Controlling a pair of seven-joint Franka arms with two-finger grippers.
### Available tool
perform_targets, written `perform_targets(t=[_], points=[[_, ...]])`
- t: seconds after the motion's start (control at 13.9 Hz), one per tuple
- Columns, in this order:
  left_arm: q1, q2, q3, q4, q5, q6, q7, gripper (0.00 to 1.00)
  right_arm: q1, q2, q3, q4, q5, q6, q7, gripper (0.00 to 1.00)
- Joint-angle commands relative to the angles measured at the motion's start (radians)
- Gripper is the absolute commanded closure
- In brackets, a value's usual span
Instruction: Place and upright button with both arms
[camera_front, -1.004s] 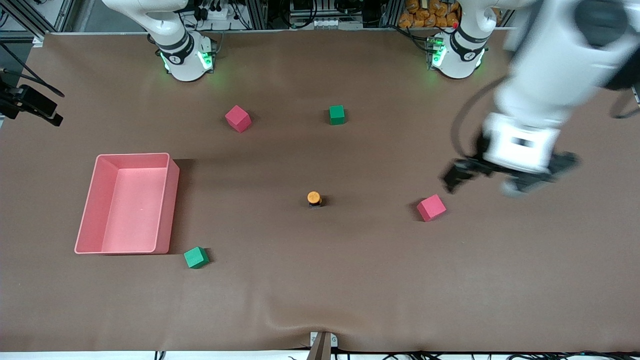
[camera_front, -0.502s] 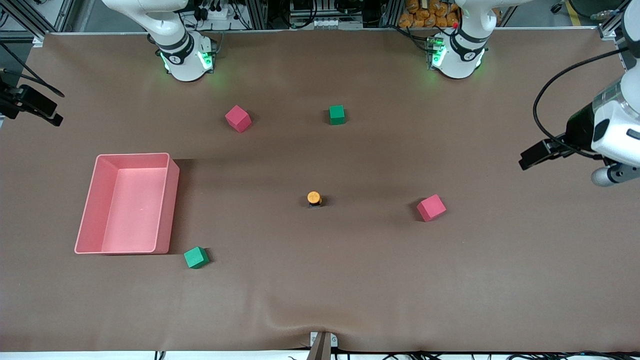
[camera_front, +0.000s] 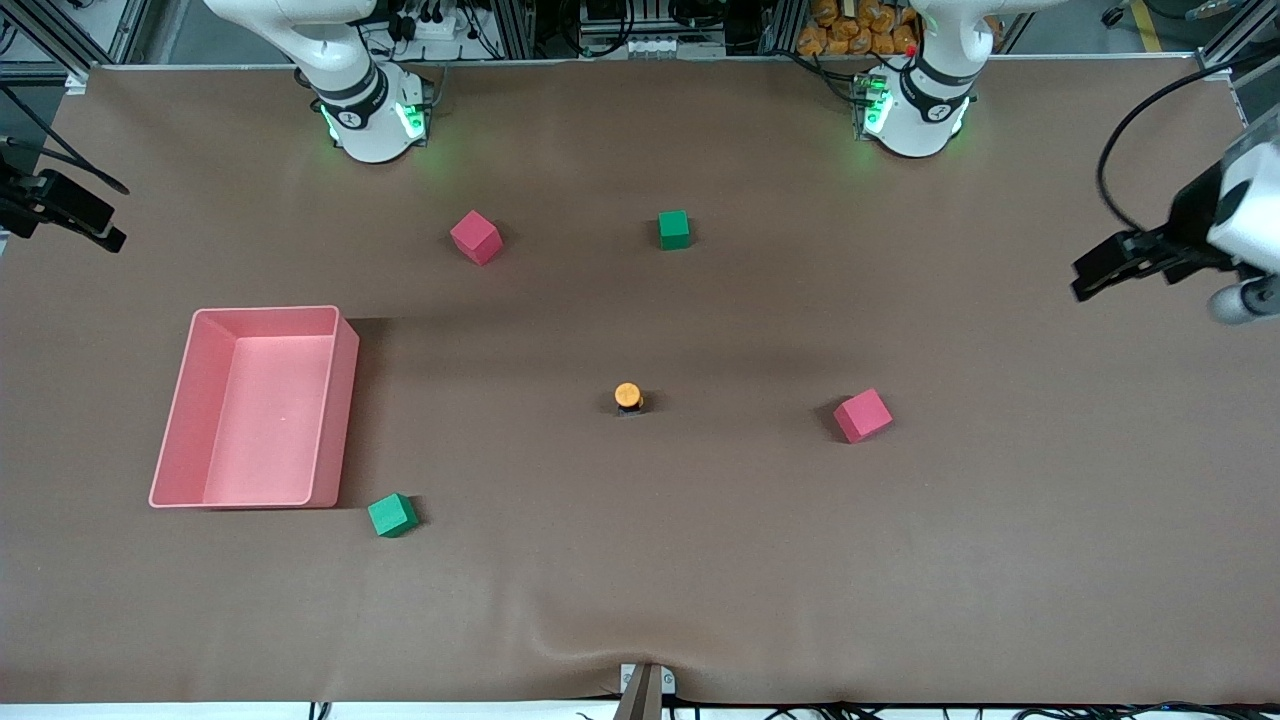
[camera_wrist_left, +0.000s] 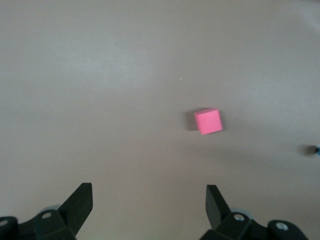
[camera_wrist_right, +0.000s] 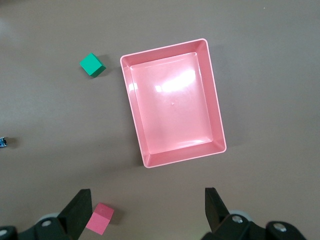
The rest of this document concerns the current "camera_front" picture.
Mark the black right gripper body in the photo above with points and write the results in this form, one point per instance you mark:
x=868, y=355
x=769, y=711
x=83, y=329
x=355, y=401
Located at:
x=20, y=203

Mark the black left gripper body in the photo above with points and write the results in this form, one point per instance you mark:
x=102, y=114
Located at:
x=1188, y=222

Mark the orange capped push button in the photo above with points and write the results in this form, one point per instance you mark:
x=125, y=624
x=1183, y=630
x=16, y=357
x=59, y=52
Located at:
x=628, y=396

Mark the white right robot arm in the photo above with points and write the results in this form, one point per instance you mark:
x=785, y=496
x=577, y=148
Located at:
x=365, y=120

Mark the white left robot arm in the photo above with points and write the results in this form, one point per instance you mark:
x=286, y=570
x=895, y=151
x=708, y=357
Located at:
x=920, y=115

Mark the pink plastic bin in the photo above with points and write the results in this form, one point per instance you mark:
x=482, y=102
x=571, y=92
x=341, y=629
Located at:
x=260, y=410

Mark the pink foam cube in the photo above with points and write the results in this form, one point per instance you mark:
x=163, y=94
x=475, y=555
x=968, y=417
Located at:
x=862, y=416
x=475, y=237

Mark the pile of orange objects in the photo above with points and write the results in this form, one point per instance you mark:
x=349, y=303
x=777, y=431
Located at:
x=855, y=30

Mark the white power strip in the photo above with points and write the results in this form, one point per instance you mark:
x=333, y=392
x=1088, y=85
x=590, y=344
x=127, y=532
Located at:
x=435, y=25

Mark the green foam cube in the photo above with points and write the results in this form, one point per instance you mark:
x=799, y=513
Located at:
x=392, y=515
x=674, y=230

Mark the white terminal block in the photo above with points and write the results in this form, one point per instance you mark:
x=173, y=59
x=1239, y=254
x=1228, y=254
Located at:
x=655, y=46

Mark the brown table mat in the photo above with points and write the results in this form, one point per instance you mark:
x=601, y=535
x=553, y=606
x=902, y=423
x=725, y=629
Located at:
x=640, y=570

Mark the aluminium frame rail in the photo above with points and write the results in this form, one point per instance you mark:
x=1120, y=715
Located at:
x=1215, y=62
x=70, y=40

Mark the metal clamp bracket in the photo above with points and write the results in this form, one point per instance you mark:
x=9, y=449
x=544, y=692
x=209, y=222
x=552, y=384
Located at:
x=646, y=690

